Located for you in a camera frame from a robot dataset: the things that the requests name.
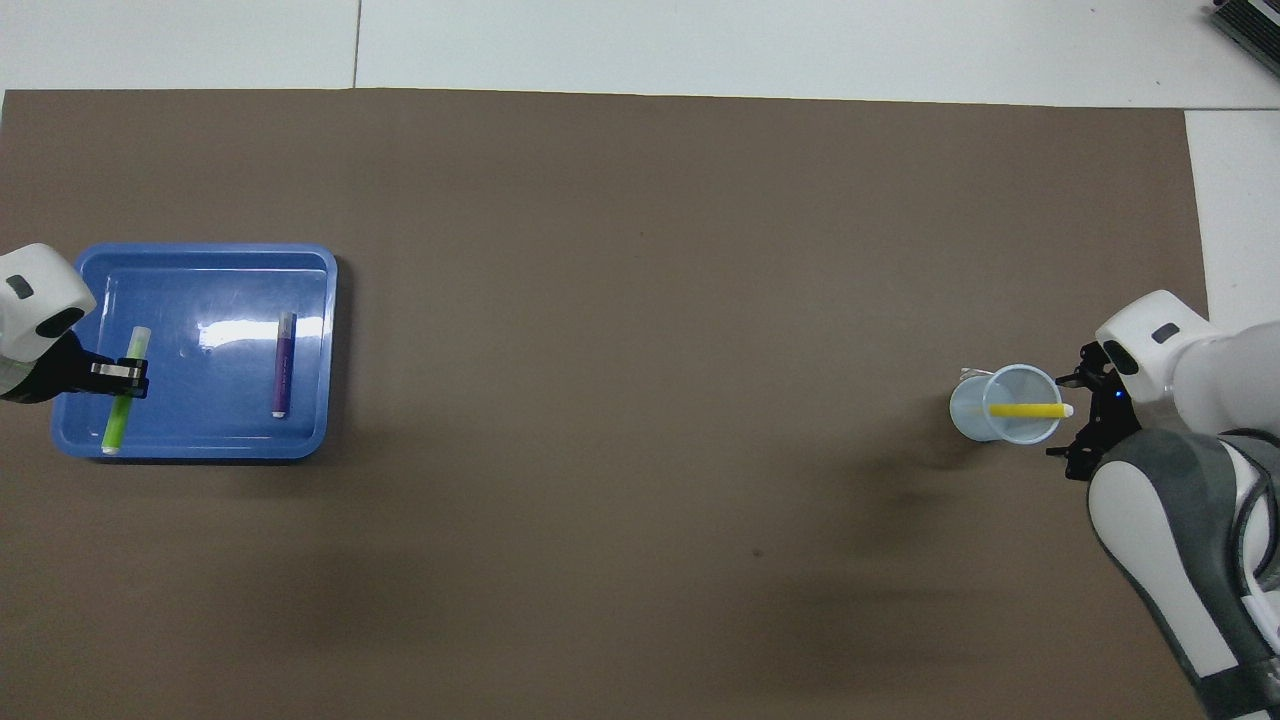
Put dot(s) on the green pen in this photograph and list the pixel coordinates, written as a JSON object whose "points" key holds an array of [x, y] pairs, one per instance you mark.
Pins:
{"points": [[118, 420]]}

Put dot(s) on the blue plastic tray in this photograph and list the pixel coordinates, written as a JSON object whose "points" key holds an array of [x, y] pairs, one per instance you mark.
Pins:
{"points": [[210, 390]]}

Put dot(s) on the purple pen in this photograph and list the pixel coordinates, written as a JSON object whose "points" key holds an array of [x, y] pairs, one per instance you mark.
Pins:
{"points": [[283, 370]]}

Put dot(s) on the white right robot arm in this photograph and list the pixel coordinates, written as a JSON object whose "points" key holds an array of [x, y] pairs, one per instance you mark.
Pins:
{"points": [[1190, 500]]}

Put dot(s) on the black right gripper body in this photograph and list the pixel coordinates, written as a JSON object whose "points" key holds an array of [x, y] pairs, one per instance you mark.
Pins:
{"points": [[1118, 405]]}

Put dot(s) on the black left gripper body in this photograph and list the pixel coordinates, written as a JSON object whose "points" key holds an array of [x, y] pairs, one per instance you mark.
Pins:
{"points": [[50, 375]]}

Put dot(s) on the translucent plastic cup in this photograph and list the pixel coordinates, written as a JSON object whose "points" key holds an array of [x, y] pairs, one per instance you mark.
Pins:
{"points": [[970, 420]]}

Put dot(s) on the brown table mat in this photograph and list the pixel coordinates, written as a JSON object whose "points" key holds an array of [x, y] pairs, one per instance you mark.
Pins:
{"points": [[640, 300]]}

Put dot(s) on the yellow pen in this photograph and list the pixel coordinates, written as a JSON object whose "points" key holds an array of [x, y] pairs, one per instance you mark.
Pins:
{"points": [[1025, 410]]}

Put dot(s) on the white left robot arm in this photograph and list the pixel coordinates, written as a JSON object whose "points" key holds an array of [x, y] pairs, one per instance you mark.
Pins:
{"points": [[35, 290]]}

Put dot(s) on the grey ribbed device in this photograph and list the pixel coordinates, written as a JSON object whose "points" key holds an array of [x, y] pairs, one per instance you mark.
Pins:
{"points": [[1250, 22]]}

